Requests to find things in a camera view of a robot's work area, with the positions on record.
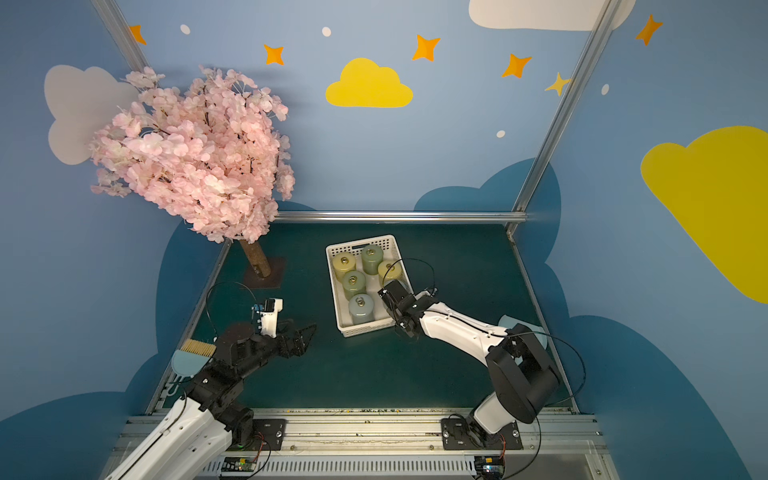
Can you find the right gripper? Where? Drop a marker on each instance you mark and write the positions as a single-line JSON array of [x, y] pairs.
[[395, 306]]

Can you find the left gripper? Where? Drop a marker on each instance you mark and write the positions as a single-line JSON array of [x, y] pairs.
[[287, 342]]

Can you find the white perforated plastic basket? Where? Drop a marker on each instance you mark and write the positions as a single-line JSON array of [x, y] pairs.
[[382, 320]]

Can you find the yellow canister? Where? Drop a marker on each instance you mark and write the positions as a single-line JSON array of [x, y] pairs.
[[389, 271], [343, 263]]

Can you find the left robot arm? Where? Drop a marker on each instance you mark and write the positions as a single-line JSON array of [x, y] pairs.
[[207, 419]]

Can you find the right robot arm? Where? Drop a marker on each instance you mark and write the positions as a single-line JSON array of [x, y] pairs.
[[523, 375]]

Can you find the blue hand brush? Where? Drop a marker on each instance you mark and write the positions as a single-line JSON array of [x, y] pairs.
[[188, 361]]

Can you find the pink cherry blossom tree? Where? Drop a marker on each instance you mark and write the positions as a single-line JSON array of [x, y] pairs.
[[211, 155]]

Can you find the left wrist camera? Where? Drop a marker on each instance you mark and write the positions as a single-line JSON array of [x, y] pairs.
[[266, 315]]

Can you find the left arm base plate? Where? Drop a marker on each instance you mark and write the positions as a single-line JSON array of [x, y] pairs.
[[264, 433]]

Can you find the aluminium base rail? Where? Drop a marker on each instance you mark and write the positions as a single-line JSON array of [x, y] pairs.
[[394, 443]]

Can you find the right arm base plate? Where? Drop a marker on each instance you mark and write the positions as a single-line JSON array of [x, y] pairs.
[[460, 433]]

